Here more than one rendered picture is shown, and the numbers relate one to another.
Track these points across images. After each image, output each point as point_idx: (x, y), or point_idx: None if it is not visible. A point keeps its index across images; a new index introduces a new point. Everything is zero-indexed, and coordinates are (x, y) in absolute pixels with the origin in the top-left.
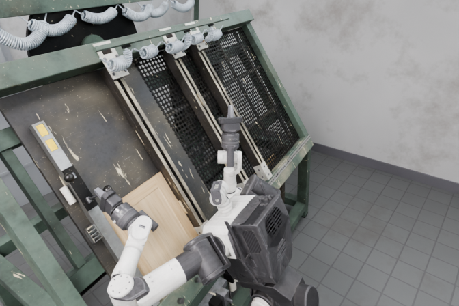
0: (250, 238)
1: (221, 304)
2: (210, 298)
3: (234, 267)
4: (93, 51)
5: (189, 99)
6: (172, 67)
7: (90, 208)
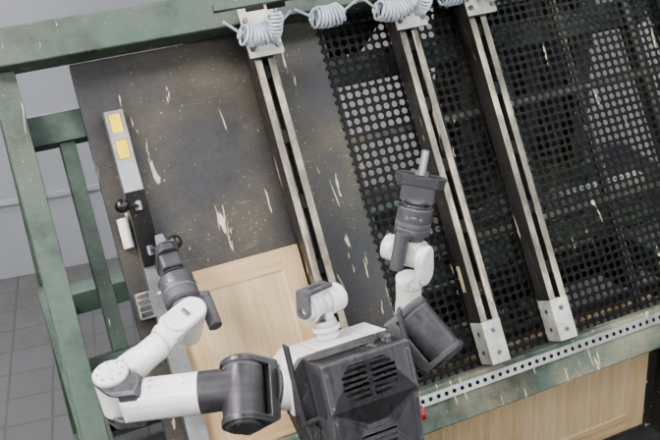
0: (317, 389)
1: None
2: None
3: (303, 436)
4: None
5: (414, 117)
6: (396, 45)
7: (148, 264)
